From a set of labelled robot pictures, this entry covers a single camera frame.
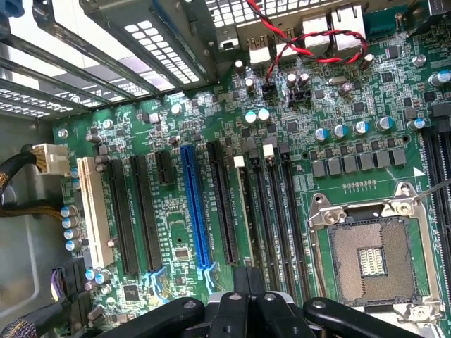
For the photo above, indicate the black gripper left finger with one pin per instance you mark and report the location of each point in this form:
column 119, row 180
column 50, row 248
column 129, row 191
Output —
column 229, row 317

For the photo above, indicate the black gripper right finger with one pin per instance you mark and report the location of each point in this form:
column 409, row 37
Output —
column 275, row 317

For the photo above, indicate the black RAM slot white latches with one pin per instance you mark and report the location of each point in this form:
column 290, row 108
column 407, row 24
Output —
column 268, row 151
column 444, row 158

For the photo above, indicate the silver CPU socket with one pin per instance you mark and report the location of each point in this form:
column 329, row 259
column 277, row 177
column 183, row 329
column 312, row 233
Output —
column 370, row 264

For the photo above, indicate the blue expansion slot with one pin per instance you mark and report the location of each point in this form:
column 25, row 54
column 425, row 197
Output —
column 195, row 211

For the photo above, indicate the long black expansion slot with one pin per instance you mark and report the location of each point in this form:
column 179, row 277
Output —
column 123, row 218
column 146, row 214
column 222, row 204

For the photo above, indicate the short black expansion slot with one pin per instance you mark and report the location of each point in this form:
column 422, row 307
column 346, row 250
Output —
column 165, row 169

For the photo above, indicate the white expansion slot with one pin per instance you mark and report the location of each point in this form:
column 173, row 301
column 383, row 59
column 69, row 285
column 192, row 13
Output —
column 95, row 214

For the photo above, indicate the thin silver locking lever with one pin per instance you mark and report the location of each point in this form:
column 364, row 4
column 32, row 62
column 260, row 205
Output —
column 433, row 192

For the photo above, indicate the white power connector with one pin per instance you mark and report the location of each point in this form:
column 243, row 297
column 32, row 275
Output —
column 56, row 158

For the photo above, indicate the green Dell motherboard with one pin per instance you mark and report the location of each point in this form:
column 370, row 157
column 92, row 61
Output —
column 352, row 88

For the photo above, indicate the open grey PC case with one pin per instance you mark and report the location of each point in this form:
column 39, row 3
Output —
column 197, row 35

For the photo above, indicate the blue card retention clip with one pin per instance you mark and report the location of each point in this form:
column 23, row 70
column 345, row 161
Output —
column 12, row 7

